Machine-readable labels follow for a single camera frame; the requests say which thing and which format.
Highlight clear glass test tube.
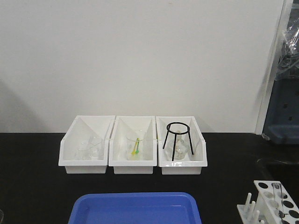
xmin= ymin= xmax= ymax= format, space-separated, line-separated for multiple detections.
xmin=271 ymin=182 xmax=285 ymax=220

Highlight middle white storage bin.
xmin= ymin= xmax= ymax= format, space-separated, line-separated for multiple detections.
xmin=108 ymin=116 xmax=157 ymax=175

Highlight clear plastic bag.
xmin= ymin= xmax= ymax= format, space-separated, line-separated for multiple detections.
xmin=275 ymin=18 xmax=299 ymax=80

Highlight small glass beakers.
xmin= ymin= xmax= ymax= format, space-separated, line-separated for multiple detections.
xmin=75 ymin=136 xmax=103 ymax=160

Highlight left white storage bin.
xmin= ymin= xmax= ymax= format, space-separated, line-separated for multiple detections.
xmin=58 ymin=115 xmax=116 ymax=175

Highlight large glass beaker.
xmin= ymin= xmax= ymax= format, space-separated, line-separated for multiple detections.
xmin=0 ymin=210 xmax=4 ymax=224

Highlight white test tube rack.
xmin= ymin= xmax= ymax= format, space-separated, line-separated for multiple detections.
xmin=236 ymin=180 xmax=299 ymax=224

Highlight white storage bin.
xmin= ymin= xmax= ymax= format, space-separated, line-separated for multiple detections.
xmin=108 ymin=116 xmax=157 ymax=175
xmin=156 ymin=116 xmax=207 ymax=175
xmin=58 ymin=115 xmax=116 ymax=175

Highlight blue plastic tray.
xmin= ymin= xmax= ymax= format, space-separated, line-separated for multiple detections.
xmin=68 ymin=192 xmax=201 ymax=224

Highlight black wire tripod stand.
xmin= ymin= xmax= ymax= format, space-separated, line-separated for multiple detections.
xmin=163 ymin=122 xmax=194 ymax=161

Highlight glass conical flask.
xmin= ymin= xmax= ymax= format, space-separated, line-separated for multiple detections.
xmin=164 ymin=133 xmax=190 ymax=161

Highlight glass beaker with droppers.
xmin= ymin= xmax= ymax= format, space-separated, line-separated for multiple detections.
xmin=126 ymin=130 xmax=145 ymax=161

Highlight right white storage bin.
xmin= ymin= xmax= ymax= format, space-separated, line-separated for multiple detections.
xmin=156 ymin=116 xmax=207 ymax=175

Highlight blue-grey pegboard drying rack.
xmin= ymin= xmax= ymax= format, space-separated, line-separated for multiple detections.
xmin=262 ymin=0 xmax=299 ymax=145

